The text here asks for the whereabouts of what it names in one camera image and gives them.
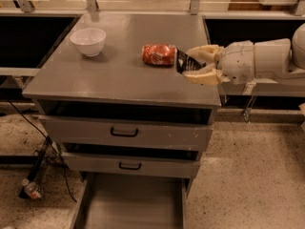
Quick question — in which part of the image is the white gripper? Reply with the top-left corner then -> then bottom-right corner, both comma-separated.
183,41 -> 254,85

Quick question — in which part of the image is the black rxbar chocolate bar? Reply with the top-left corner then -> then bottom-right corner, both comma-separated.
175,50 -> 206,73

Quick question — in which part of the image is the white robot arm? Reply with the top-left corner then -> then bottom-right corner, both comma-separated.
182,24 -> 305,86

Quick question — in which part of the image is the grey drawer cabinet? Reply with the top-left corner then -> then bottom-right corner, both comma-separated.
22,12 -> 222,189

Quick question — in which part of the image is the grey top drawer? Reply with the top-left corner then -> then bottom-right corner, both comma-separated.
40,115 -> 213,151

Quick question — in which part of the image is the grey middle drawer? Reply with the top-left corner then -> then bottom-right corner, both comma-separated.
62,153 -> 200,178

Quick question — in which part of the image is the grey open bottom drawer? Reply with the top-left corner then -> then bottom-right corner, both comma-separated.
70,173 -> 186,229

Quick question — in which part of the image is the crushed red soda can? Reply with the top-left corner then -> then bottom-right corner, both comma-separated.
142,44 -> 176,66

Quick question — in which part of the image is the white ceramic bowl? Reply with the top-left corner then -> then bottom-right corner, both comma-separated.
70,28 -> 107,57

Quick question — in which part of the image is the black stand on floor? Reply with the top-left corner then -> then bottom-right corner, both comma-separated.
18,135 -> 52,199

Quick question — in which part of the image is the plastic bottle on floor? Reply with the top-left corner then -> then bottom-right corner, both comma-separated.
21,178 -> 43,199

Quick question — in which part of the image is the black top drawer handle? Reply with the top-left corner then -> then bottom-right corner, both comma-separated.
110,127 -> 139,137

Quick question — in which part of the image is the black drawer handle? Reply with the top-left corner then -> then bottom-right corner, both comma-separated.
110,127 -> 139,137
118,162 -> 142,171

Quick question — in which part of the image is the black middle drawer handle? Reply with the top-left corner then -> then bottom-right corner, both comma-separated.
118,162 -> 142,171

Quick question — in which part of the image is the black cable on floor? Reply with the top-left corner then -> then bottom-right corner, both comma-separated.
0,93 -> 78,204

